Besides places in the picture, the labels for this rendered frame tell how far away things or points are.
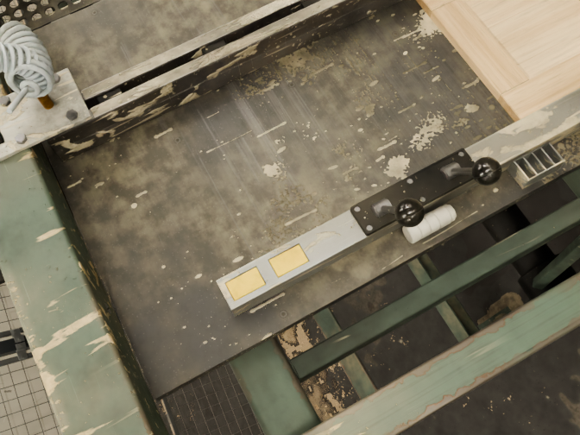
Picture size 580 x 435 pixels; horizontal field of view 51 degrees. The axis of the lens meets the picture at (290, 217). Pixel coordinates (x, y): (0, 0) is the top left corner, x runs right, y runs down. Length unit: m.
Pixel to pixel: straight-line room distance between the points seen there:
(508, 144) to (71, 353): 0.69
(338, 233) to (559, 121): 0.39
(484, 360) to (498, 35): 0.56
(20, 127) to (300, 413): 0.58
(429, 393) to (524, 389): 1.74
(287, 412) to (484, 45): 0.68
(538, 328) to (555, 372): 1.60
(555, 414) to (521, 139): 1.68
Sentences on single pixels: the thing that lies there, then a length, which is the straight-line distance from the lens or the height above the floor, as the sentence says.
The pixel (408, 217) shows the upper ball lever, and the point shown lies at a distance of 0.79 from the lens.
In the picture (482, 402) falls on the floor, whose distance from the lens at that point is 2.68.
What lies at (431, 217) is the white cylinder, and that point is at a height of 1.39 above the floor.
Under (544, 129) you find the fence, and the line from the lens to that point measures 1.03.
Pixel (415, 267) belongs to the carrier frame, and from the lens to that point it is 2.45.
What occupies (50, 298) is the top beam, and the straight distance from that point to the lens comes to 0.87.
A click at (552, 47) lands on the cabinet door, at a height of 1.11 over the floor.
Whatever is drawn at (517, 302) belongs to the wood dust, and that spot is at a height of 0.00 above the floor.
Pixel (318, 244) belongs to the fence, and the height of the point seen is 1.53.
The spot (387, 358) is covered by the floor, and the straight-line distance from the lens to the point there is 2.88.
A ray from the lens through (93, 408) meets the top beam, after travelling 0.82.
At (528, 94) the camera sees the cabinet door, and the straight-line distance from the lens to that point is 1.08.
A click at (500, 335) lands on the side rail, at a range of 0.87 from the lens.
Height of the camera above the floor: 2.16
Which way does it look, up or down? 44 degrees down
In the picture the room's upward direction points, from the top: 100 degrees counter-clockwise
